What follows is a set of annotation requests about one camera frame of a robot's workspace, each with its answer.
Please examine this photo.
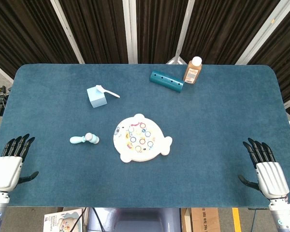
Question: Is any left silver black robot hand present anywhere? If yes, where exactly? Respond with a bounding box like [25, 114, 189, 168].
[0, 133, 40, 193]

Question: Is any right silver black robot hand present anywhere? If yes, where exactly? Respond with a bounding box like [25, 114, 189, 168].
[237, 137, 290, 201]

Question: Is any light teal toy hammer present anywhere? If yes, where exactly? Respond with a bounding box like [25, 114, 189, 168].
[70, 132, 100, 145]

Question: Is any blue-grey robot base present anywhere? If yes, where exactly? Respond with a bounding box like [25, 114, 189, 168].
[87, 207, 182, 232]

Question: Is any white whack-a-mole toy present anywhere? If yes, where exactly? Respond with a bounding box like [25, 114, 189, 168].
[113, 113, 173, 164]

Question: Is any printed toy packaging box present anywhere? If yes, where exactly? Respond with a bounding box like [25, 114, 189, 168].
[43, 208, 83, 232]

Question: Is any blue felt table cover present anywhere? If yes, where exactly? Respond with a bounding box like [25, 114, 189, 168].
[0, 63, 290, 208]

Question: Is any brown cardboard box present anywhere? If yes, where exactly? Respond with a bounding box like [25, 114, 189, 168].
[181, 207, 220, 232]

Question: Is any light blue cube block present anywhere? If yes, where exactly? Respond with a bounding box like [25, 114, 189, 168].
[87, 86, 108, 109]

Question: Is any brown juice bottle white cap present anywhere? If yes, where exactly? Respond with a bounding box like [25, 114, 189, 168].
[183, 56, 203, 85]

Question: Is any white plastic spoon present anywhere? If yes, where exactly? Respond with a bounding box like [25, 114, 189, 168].
[95, 84, 121, 99]

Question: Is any teal half-cylinder block with holes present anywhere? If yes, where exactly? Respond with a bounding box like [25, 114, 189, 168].
[149, 70, 184, 93]

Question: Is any dark brown curtain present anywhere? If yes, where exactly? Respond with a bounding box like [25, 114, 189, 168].
[0, 0, 290, 114]

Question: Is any black base cable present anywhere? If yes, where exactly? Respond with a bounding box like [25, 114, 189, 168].
[90, 207, 105, 232]

